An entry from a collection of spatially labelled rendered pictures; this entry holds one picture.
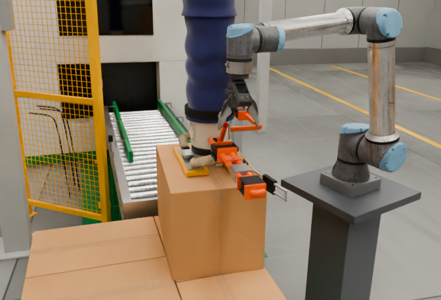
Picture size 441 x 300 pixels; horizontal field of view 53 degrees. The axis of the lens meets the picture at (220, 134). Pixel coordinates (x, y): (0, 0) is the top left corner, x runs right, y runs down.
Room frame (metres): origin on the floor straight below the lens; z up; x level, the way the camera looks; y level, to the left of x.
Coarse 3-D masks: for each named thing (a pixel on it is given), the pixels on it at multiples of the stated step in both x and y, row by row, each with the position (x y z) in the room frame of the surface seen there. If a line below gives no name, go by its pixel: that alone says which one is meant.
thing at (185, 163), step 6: (174, 150) 2.01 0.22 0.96; (180, 150) 1.97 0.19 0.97; (180, 156) 1.91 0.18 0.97; (192, 156) 1.83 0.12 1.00; (180, 162) 1.84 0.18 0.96; (186, 162) 1.82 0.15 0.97; (186, 168) 1.76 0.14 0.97; (192, 168) 1.75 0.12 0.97; (198, 168) 1.75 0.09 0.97; (204, 168) 1.76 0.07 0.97; (186, 174) 1.71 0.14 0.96; (192, 174) 1.72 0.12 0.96; (198, 174) 1.72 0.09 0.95; (204, 174) 1.73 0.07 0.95
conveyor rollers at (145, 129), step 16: (112, 112) 4.28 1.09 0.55; (128, 112) 4.31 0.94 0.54; (144, 112) 4.36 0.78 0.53; (160, 112) 4.32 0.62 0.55; (128, 128) 3.78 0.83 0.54; (144, 128) 3.75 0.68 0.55; (160, 128) 3.78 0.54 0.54; (144, 144) 3.30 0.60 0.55; (128, 160) 2.98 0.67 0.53; (144, 160) 2.94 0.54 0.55; (128, 176) 2.65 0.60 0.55; (144, 176) 2.66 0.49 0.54; (144, 192) 2.40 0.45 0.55
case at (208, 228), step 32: (160, 160) 1.92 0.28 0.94; (160, 192) 1.96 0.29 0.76; (192, 192) 1.58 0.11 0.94; (224, 192) 1.61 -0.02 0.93; (160, 224) 2.01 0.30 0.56; (192, 224) 1.58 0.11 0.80; (224, 224) 1.61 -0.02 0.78; (256, 224) 1.64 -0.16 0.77; (192, 256) 1.58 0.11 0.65; (224, 256) 1.61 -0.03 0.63; (256, 256) 1.64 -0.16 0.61
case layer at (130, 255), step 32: (96, 224) 2.02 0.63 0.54; (128, 224) 2.03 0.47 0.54; (32, 256) 1.72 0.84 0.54; (64, 256) 1.73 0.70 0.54; (96, 256) 1.73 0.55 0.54; (128, 256) 1.73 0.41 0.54; (160, 256) 1.74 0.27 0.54; (32, 288) 1.49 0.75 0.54; (64, 288) 1.50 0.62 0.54; (96, 288) 1.50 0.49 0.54; (128, 288) 1.50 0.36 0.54; (160, 288) 1.51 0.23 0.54; (192, 288) 1.51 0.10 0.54; (224, 288) 1.51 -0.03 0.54; (256, 288) 1.52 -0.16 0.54
